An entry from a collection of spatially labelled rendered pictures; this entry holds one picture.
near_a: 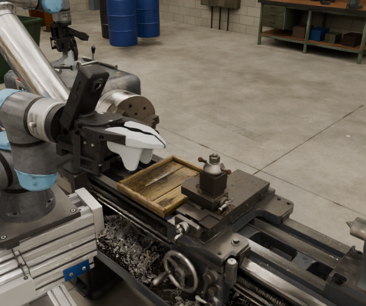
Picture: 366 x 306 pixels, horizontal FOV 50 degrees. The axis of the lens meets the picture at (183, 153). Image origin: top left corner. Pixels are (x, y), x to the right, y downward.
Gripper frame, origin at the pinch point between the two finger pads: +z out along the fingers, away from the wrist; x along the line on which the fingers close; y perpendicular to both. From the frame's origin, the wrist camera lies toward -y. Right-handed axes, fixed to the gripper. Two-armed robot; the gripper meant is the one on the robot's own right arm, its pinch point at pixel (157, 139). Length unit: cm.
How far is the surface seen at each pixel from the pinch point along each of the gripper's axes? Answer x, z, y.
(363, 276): -65, 31, 53
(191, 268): -58, -21, 71
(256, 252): -70, -2, 63
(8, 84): -77, -143, 27
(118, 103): -83, -77, 25
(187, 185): -73, -34, 47
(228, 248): -63, -10, 59
